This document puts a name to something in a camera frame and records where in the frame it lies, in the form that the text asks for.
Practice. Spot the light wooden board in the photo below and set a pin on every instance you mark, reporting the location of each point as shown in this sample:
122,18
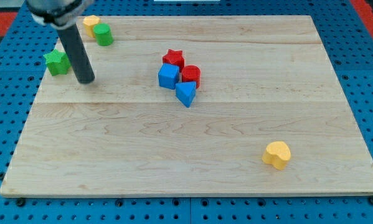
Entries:
263,79

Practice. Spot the red star block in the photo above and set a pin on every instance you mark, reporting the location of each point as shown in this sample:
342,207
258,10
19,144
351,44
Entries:
174,57

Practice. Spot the yellow heart block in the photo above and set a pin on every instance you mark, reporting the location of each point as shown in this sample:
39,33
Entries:
277,154

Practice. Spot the green star block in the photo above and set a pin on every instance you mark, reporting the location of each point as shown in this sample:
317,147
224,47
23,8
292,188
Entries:
57,62

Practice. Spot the yellow hexagon block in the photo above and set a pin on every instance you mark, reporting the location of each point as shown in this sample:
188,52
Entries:
89,22

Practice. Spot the blue triangle block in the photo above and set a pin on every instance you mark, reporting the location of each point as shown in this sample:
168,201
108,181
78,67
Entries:
185,92

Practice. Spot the green cylinder block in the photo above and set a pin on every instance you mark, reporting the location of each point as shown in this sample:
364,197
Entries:
103,34

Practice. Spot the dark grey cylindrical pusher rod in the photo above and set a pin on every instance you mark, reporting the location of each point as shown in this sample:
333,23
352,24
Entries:
76,53

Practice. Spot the blue cube block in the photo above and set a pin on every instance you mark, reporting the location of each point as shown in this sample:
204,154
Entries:
168,76

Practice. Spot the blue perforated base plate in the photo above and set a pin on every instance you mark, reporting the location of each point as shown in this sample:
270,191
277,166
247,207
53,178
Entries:
345,27

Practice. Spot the red cylinder block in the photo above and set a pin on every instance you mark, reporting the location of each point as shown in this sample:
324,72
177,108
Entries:
191,73

